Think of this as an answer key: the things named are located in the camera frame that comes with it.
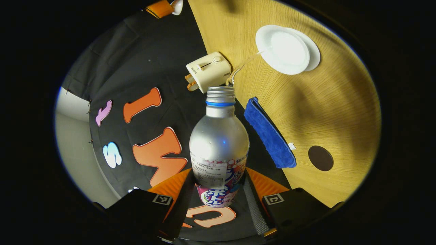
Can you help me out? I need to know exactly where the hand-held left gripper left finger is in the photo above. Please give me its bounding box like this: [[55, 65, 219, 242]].
[[92, 168, 196, 244]]

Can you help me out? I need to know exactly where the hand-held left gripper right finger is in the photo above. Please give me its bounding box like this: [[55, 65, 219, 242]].
[[244, 167, 344, 239]]

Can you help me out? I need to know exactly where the silver water bottle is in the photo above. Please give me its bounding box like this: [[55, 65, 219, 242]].
[[189, 86, 250, 208]]

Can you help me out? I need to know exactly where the dark round coaster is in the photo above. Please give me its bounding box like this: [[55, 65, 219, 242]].
[[308, 146, 334, 172]]

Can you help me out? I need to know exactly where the white teacup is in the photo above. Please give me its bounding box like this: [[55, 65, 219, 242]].
[[255, 25, 310, 75]]

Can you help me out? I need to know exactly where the black backdrop cloth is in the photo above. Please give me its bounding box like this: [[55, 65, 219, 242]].
[[61, 0, 293, 242]]

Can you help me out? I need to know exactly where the blue folded cloth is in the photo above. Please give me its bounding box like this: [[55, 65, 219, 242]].
[[244, 97, 297, 169]]

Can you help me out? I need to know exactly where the cream toaster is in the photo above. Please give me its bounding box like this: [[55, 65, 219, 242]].
[[186, 51, 232, 94]]

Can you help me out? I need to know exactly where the white saucer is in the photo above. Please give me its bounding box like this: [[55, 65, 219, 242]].
[[286, 27, 321, 72]]

